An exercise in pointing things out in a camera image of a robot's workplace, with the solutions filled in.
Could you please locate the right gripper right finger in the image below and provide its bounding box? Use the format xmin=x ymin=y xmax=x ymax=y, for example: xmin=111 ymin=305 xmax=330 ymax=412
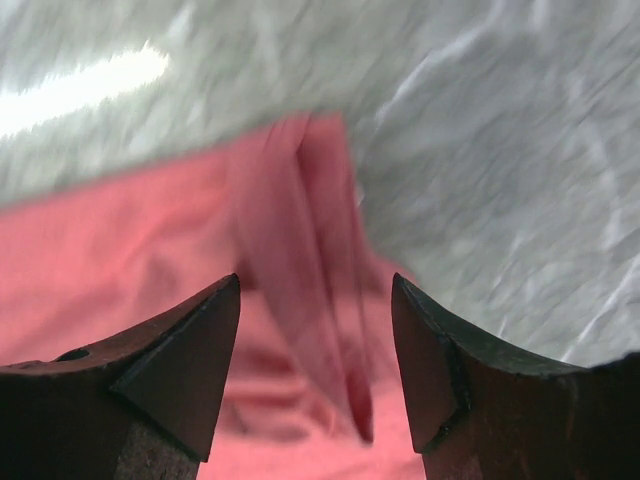
xmin=392 ymin=275 xmax=639 ymax=480

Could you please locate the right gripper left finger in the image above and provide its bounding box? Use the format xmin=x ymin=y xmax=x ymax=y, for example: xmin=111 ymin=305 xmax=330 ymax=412
xmin=1 ymin=274 xmax=240 ymax=479

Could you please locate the salmon pink t shirt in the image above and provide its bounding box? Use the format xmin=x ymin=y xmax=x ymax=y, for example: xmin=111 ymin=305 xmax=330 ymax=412
xmin=1 ymin=115 xmax=424 ymax=479

